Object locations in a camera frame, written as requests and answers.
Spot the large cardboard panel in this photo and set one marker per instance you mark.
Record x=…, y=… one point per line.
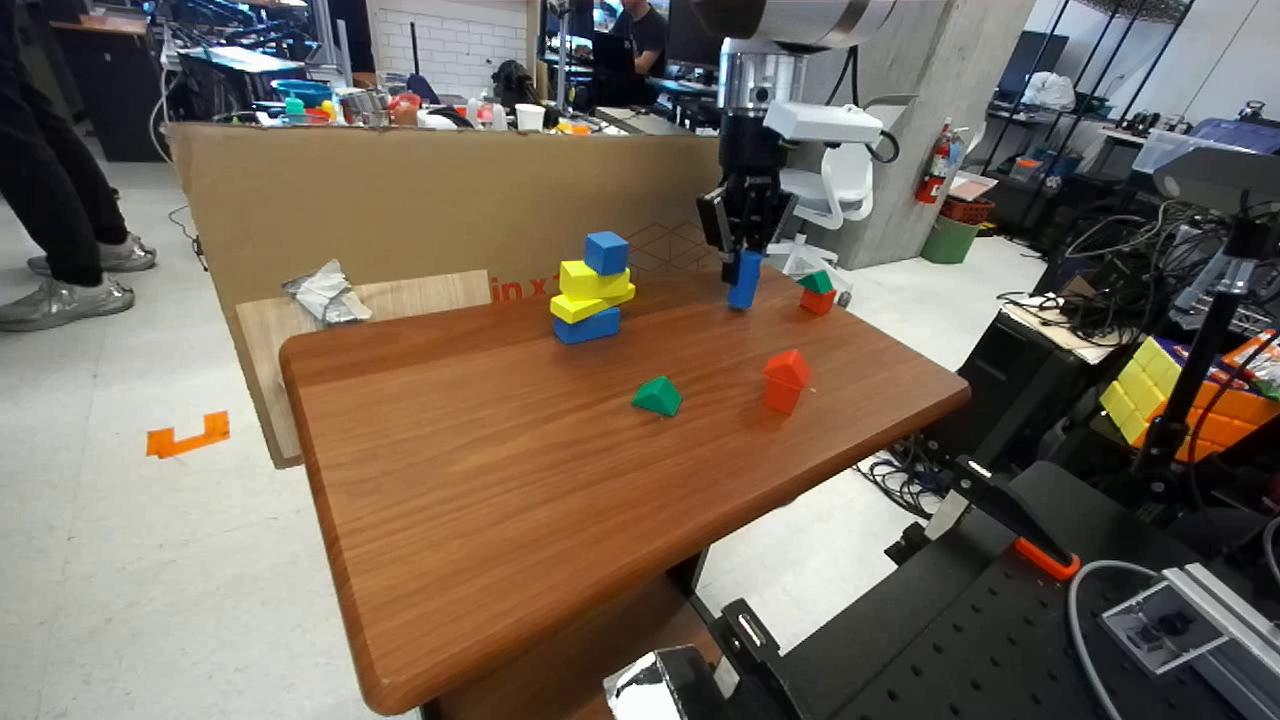
x=403, y=201

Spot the black perforated breadboard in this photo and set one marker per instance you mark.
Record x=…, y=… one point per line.
x=974, y=640

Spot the red crate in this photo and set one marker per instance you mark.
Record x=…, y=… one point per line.
x=969, y=201

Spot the silver Franka robot arm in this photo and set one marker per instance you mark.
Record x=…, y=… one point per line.
x=814, y=23

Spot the black computer monitor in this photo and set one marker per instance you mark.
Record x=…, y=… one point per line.
x=689, y=33

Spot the green bin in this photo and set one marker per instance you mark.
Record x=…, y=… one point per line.
x=951, y=241

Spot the small green block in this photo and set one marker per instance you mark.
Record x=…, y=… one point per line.
x=818, y=280

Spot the green triangular block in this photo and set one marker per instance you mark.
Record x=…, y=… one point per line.
x=658, y=397

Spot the yellow flat block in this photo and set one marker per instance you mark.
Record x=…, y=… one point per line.
x=575, y=310

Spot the black tripod pole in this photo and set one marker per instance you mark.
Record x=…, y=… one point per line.
x=1194, y=367

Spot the shiny metal table base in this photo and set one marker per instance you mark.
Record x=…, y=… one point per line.
x=653, y=687

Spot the seated person in black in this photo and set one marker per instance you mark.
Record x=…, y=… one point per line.
x=649, y=41

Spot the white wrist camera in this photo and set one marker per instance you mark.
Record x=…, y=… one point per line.
x=824, y=120

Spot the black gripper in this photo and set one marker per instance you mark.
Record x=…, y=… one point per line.
x=753, y=166

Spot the aluminium rail bracket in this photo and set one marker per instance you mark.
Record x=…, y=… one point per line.
x=1180, y=624

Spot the red house-shaped block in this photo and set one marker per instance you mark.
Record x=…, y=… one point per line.
x=785, y=383

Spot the yellow arch block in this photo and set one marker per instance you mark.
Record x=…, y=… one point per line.
x=592, y=280

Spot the black desk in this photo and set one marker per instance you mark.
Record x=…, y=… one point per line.
x=687, y=99

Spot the person's black trouser legs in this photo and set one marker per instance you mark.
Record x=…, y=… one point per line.
x=52, y=173

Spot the white office chair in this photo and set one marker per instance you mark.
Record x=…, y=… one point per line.
x=843, y=185

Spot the blue rectangular block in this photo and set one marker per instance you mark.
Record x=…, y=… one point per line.
x=591, y=330

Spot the yellow foam pad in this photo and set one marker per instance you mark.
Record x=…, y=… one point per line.
x=1142, y=388

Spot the crumpled white cloth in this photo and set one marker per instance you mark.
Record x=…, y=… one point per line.
x=325, y=294

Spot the blue cube block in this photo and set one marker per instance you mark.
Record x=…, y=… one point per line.
x=605, y=252

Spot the small red block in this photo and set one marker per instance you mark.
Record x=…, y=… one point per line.
x=818, y=304

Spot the white cup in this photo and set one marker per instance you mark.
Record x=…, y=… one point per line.
x=529, y=116

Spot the grey sneaker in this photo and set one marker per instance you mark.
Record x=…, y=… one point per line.
x=60, y=304
x=123, y=252

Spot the orange box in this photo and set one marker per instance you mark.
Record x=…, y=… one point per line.
x=1234, y=413

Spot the blue cylinder block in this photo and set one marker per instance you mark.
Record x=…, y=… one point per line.
x=747, y=280

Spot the red fire extinguisher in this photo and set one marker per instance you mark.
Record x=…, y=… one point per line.
x=941, y=160

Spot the orange floor tape marker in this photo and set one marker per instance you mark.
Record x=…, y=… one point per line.
x=185, y=438

